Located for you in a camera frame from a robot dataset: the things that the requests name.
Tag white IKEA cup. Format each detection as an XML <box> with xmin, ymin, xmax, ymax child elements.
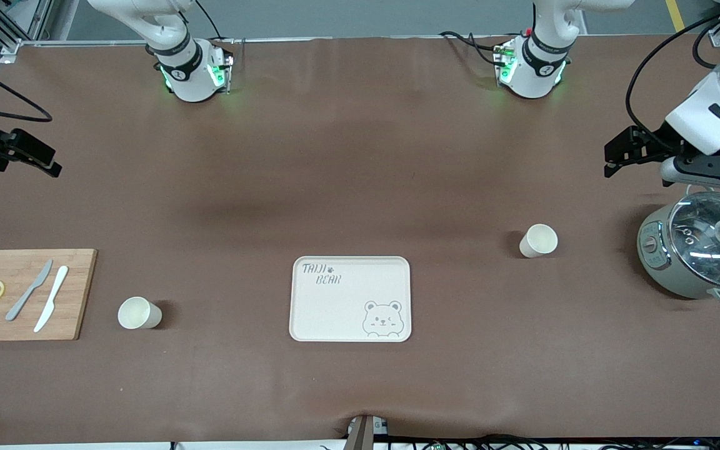
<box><xmin>117</xmin><ymin>296</ymin><xmax>163</xmax><ymax>330</ymax></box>
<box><xmin>519</xmin><ymin>224</ymin><xmax>559</xmax><ymax>259</ymax></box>

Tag beige bear print tray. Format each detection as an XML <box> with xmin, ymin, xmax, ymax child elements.
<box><xmin>289</xmin><ymin>256</ymin><xmax>412</xmax><ymax>343</ymax></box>

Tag grey-green electric cooking pot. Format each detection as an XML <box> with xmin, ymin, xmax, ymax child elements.
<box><xmin>637</xmin><ymin>186</ymin><xmax>720</xmax><ymax>307</ymax></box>

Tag glass pot lid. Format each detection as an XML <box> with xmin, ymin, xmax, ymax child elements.
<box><xmin>668</xmin><ymin>191</ymin><xmax>720</xmax><ymax>288</ymax></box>

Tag grey plastic knife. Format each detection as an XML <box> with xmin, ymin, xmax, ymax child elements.
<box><xmin>5</xmin><ymin>259</ymin><xmax>53</xmax><ymax>321</ymax></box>

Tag white plastic knife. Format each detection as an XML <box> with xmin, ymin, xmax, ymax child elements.
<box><xmin>34</xmin><ymin>266</ymin><xmax>69</xmax><ymax>333</ymax></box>

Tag wooden cutting board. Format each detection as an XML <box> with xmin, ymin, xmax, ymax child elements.
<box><xmin>0</xmin><ymin>249</ymin><xmax>98</xmax><ymax>342</ymax></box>

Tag brown table cover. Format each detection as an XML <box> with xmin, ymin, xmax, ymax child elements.
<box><xmin>0</xmin><ymin>36</ymin><xmax>720</xmax><ymax>446</ymax></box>

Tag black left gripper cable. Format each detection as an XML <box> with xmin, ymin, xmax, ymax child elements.
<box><xmin>625</xmin><ymin>14</ymin><xmax>720</xmax><ymax>154</ymax></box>

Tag black base cables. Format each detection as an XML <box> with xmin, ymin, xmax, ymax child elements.
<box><xmin>440</xmin><ymin>30</ymin><xmax>506</xmax><ymax>66</ymax></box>

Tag brown camera mount post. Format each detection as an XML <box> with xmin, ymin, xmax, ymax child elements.
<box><xmin>346</xmin><ymin>414</ymin><xmax>389</xmax><ymax>450</ymax></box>

